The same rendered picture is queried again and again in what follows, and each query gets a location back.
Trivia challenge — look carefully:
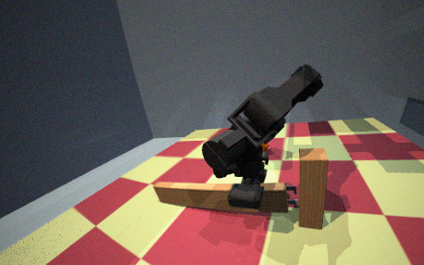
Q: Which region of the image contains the brown wooden post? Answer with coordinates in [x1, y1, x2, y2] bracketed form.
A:
[298, 147, 329, 230]

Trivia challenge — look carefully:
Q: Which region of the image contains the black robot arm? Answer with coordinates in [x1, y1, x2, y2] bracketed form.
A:
[202, 64, 324, 179]

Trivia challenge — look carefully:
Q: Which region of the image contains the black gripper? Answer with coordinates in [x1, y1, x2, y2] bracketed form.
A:
[227, 146, 268, 209]

